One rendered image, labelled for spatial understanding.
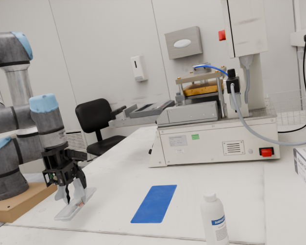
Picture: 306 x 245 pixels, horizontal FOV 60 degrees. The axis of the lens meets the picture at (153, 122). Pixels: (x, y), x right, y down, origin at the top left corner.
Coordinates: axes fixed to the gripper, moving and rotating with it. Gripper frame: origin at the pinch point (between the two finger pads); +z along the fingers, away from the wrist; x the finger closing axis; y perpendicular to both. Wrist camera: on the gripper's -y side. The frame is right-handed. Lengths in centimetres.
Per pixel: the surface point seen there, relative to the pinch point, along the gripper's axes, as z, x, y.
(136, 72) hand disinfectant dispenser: -33, -32, -194
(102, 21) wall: -91, -62, -209
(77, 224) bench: 6.1, 1.1, 4.4
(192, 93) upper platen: -23, 38, -40
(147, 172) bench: 6.3, 15.0, -30.5
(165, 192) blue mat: 6.2, 26.6, -12.0
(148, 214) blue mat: 6.1, 23.9, 0.9
